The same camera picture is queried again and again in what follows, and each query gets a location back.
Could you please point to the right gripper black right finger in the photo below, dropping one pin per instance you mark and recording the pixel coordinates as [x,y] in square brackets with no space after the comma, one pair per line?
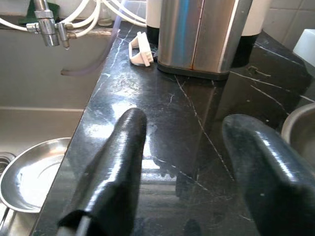
[275,177]

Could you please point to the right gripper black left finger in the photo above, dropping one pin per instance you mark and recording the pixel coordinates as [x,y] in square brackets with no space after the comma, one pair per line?
[123,159]

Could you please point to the stainless steel plate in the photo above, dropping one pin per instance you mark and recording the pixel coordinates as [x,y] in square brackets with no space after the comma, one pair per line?
[29,177]

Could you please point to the stainless steel bowl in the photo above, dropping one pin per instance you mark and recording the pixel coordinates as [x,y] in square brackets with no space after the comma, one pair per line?
[300,127]

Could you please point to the stainless steel sink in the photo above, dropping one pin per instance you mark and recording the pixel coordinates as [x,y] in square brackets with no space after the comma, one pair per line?
[37,93]

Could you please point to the small white plastic clip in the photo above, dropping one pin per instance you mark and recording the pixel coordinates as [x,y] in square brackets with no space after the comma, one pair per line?
[145,46]

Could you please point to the white countertop appliance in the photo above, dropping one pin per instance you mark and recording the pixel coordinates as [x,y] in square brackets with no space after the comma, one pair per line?
[306,44]

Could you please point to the stainless steel knife block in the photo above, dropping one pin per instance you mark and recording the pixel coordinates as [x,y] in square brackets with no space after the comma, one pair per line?
[184,37]

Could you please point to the small clear glass jar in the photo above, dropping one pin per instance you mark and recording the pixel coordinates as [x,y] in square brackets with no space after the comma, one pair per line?
[104,19]

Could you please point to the chrome flexible filter tap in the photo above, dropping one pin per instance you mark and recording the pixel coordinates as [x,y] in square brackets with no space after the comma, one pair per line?
[49,29]

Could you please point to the green scouring sponge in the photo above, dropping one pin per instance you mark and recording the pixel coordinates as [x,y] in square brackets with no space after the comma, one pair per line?
[30,13]

